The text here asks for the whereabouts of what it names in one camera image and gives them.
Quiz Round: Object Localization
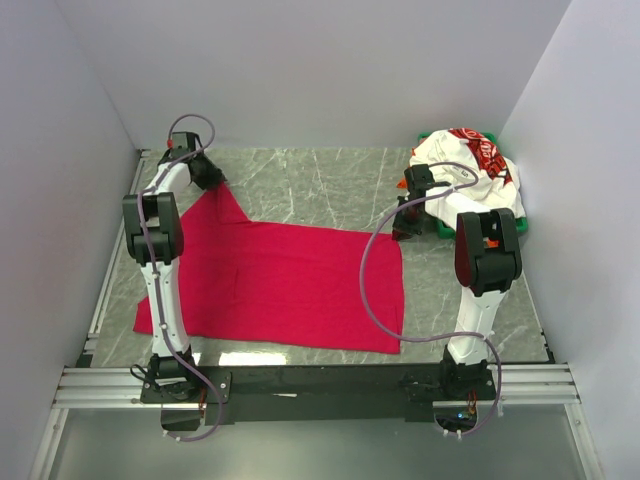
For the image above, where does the magenta red t shirt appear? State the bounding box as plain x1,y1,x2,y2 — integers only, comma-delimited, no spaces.
132,182,405,355

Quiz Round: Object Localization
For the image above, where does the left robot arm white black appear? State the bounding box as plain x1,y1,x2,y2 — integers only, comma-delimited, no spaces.
122,149,225,402

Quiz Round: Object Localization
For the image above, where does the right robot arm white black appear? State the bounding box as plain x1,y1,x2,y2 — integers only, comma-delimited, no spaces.
392,193,522,399

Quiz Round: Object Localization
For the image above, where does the red white printed t shirt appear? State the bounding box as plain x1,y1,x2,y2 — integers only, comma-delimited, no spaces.
448,128,513,184

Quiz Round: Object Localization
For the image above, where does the green plastic laundry basket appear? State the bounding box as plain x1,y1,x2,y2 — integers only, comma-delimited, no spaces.
417,129,529,241

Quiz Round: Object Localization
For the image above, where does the black base beam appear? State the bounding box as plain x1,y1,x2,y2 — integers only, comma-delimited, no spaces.
140,363,497,425

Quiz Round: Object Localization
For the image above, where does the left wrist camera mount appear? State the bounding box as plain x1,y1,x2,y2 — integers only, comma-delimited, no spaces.
167,131,201,152

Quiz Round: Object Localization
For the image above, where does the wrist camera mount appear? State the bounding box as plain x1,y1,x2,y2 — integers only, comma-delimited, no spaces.
404,164,450,197
167,131,201,152

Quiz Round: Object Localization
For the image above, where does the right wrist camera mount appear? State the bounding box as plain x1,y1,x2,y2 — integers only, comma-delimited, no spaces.
404,164,450,197

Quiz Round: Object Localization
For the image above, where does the aluminium rail frame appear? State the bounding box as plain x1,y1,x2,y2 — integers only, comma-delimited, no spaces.
29,148,601,480

